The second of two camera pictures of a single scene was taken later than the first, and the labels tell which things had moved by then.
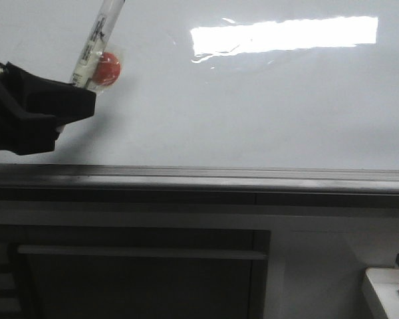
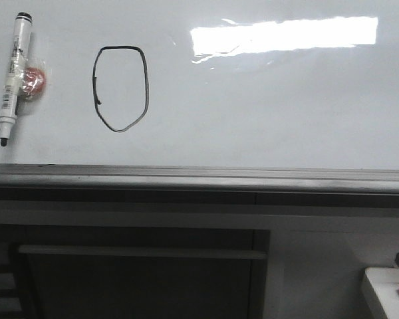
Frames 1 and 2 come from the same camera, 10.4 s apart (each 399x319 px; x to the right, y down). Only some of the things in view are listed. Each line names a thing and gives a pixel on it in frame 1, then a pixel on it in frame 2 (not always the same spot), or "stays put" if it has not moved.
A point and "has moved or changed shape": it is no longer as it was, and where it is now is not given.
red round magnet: (107, 69) has moved or changed shape
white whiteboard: (254, 84) stays put
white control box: (388, 282) stays put
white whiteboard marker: (85, 68) -> (20, 55)
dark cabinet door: (36, 271) stays put
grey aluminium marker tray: (24, 181) stays put
